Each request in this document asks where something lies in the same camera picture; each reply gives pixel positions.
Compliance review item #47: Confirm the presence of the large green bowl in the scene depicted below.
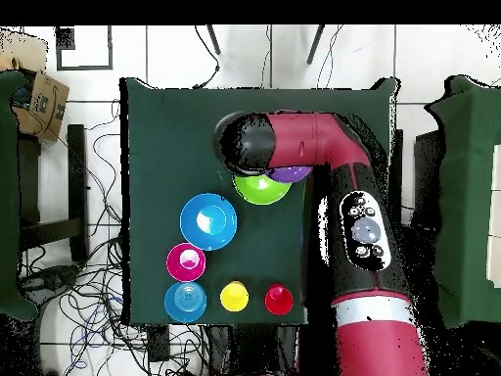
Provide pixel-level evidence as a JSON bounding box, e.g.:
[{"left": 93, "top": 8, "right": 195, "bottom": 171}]
[{"left": 233, "top": 173, "right": 294, "bottom": 206}]

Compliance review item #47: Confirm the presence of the large blue bowl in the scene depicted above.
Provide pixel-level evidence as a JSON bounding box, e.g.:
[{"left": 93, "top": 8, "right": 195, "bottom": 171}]
[{"left": 179, "top": 193, "right": 239, "bottom": 252}]

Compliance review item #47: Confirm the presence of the large purple bowl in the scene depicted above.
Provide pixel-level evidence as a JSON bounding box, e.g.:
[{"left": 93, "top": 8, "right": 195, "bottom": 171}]
[{"left": 265, "top": 165, "right": 313, "bottom": 184}]

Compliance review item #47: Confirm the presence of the small red bowl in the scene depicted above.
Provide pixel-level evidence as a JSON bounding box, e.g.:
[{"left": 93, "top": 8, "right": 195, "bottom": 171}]
[{"left": 165, "top": 242, "right": 207, "bottom": 283}]

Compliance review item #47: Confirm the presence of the yellow cup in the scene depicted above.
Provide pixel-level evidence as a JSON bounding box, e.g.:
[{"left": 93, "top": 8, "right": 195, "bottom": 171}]
[{"left": 219, "top": 280, "right": 251, "bottom": 313}]

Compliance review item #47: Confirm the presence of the dark green tablecloth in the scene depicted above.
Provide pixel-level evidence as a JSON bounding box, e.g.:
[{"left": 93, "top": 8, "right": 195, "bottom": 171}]
[{"left": 118, "top": 76, "right": 401, "bottom": 327}]

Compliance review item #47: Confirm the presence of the red cup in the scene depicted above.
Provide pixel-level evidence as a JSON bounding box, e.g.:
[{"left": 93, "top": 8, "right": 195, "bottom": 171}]
[{"left": 264, "top": 283, "right": 296, "bottom": 316}]

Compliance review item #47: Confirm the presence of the small blue bowl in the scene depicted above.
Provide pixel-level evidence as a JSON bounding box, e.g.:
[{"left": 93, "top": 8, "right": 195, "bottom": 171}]
[{"left": 163, "top": 280, "right": 208, "bottom": 323}]

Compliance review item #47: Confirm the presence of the black power box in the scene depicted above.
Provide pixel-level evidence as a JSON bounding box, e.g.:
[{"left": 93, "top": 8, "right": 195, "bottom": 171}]
[{"left": 147, "top": 324, "right": 170, "bottom": 362}]

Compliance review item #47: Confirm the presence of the black tripod leg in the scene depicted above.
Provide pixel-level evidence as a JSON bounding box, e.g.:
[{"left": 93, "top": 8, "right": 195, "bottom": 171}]
[
  {"left": 305, "top": 24, "right": 327, "bottom": 66},
  {"left": 205, "top": 24, "right": 222, "bottom": 56}
]

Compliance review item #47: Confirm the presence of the dark grey equipment base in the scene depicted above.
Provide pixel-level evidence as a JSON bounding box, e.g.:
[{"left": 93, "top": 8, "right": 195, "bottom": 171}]
[{"left": 21, "top": 263, "right": 81, "bottom": 305}]

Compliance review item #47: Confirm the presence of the green clothed side table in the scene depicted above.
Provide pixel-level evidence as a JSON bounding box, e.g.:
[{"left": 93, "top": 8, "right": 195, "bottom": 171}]
[
  {"left": 424, "top": 74, "right": 501, "bottom": 329},
  {"left": 0, "top": 69, "right": 40, "bottom": 322}
]

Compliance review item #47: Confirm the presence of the brown cardboard box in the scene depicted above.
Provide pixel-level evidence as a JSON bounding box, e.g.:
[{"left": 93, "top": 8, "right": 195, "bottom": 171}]
[{"left": 10, "top": 70, "right": 70, "bottom": 143}]

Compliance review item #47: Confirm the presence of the black chair frame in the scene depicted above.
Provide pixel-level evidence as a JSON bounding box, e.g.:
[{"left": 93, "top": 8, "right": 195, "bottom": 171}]
[{"left": 17, "top": 123, "right": 90, "bottom": 263}]

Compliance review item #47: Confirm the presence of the tangle of floor cables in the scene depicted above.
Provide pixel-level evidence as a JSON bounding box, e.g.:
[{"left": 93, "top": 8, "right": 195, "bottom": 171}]
[{"left": 19, "top": 97, "right": 214, "bottom": 376}]

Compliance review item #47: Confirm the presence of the black square floor frame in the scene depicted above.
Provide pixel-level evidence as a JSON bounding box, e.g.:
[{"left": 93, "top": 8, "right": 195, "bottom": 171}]
[{"left": 55, "top": 25, "right": 114, "bottom": 71}]

